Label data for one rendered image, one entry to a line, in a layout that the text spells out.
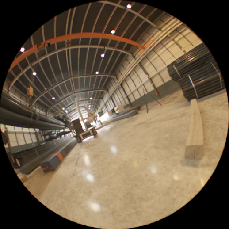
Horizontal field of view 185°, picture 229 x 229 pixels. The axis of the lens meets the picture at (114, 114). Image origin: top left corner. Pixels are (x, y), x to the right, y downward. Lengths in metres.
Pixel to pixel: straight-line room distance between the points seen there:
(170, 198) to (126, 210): 0.17
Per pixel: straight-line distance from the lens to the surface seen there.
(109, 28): 10.15
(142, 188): 0.41
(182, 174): 0.41
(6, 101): 1.65
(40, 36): 9.82
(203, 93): 1.66
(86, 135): 2.61
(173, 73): 1.70
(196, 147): 0.41
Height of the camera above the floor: 0.36
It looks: 2 degrees up
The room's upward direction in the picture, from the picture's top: 24 degrees counter-clockwise
